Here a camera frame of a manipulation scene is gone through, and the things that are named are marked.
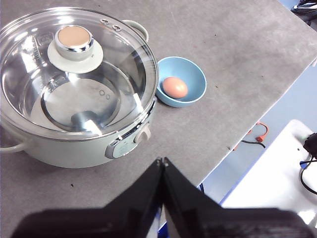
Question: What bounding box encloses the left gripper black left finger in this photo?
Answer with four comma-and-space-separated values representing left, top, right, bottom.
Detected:
9, 159, 166, 238

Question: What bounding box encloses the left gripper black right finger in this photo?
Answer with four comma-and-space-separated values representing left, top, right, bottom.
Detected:
164, 157, 316, 238

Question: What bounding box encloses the brown egg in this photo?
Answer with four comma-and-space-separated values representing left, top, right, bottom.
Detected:
162, 76, 188, 99

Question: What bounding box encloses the glass lid with green knob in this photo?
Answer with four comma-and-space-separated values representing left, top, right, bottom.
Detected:
0, 6, 159, 142

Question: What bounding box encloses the pale green electric steamer pot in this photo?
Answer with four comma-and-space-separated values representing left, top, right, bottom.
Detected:
0, 6, 159, 169

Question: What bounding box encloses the white platform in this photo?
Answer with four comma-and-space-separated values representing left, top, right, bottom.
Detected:
220, 119, 317, 226

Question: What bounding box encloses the black plug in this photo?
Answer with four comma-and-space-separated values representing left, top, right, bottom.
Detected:
303, 132, 317, 160

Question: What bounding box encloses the blue ribbed bowl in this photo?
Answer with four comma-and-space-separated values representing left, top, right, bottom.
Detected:
155, 56, 208, 108

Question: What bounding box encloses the black equipment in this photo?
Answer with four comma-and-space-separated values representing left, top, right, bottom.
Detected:
290, 0, 317, 26

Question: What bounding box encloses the black cable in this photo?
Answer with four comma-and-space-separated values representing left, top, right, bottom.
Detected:
299, 159, 317, 195
241, 139, 266, 149

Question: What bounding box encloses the orange cable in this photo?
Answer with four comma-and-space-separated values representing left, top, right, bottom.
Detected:
233, 121, 270, 151

